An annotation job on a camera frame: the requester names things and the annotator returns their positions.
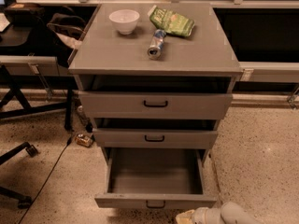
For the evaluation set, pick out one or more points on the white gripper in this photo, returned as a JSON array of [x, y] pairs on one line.
[[202, 216]]

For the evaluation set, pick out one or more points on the grey bottom drawer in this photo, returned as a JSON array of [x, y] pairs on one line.
[[154, 178]]

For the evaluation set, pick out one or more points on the grey drawer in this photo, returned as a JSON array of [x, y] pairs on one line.
[[154, 178], [155, 138], [157, 105]]

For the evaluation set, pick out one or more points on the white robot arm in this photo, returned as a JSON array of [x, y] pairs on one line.
[[228, 213]]

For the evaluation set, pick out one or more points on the grey middle drawer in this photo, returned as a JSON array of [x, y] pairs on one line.
[[155, 138]]

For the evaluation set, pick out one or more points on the grey top drawer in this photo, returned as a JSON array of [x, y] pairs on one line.
[[157, 105]]

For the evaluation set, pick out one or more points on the grey drawer cabinet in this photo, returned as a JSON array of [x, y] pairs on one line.
[[203, 62]]

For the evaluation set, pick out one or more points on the silver blue drink can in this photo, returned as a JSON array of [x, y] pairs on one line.
[[156, 45]]

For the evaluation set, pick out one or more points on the green chip bag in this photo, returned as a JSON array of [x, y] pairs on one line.
[[170, 21]]

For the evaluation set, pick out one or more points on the white bowl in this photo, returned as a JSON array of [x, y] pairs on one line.
[[124, 20]]

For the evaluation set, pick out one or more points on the black desk frame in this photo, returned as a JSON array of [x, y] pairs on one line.
[[32, 58]]

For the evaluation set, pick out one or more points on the dark bag with straps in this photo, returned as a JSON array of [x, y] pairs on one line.
[[66, 31]]

